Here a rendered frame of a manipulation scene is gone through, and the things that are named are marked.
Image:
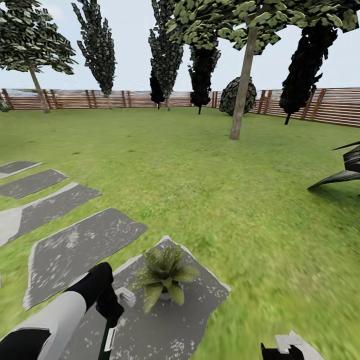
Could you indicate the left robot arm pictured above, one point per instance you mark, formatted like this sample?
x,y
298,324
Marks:
x,y
46,334

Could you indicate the pot plant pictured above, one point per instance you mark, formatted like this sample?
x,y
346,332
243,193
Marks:
x,y
161,278

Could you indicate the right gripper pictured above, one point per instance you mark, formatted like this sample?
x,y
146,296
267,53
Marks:
x,y
274,354

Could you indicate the insectifuge atomizer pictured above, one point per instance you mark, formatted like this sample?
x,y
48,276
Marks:
x,y
107,341

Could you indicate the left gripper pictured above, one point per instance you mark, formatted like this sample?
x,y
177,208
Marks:
x,y
110,309

